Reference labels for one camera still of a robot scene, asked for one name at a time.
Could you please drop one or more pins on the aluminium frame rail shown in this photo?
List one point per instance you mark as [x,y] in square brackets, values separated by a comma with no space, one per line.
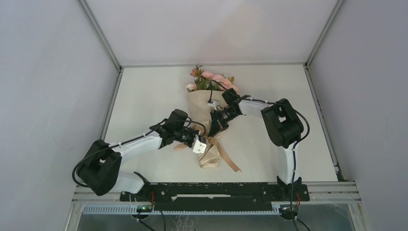
[309,193]

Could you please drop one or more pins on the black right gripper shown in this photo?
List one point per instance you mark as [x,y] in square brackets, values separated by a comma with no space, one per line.
[217,123]

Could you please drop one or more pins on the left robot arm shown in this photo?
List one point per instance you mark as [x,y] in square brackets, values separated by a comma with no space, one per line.
[100,169]

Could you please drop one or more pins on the pink fake rose stem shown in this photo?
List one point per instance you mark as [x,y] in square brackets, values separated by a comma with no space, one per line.
[219,81]

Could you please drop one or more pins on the white slotted cable duct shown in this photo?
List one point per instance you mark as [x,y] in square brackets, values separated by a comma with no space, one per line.
[105,209]

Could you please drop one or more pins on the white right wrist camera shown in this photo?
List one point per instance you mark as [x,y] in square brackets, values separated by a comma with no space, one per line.
[213,104]

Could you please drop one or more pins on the pink fake rose sprig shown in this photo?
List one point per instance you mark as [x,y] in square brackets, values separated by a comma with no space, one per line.
[199,82]

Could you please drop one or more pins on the brown wrapping paper sheet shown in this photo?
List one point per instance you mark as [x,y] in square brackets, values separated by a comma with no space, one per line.
[199,110]

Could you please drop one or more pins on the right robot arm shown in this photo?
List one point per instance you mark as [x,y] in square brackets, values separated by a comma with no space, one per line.
[281,121]

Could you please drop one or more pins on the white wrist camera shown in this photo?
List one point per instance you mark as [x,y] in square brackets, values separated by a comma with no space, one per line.
[213,104]
[198,146]

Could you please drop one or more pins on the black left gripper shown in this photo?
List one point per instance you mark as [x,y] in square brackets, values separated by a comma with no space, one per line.
[194,132]

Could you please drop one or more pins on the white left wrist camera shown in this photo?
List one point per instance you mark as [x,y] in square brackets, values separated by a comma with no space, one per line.
[198,146]

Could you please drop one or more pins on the tan ribbon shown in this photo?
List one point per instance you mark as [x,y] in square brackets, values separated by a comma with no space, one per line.
[214,154]

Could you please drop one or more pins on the black mounting base rail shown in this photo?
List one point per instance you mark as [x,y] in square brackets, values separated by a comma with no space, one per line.
[198,204]

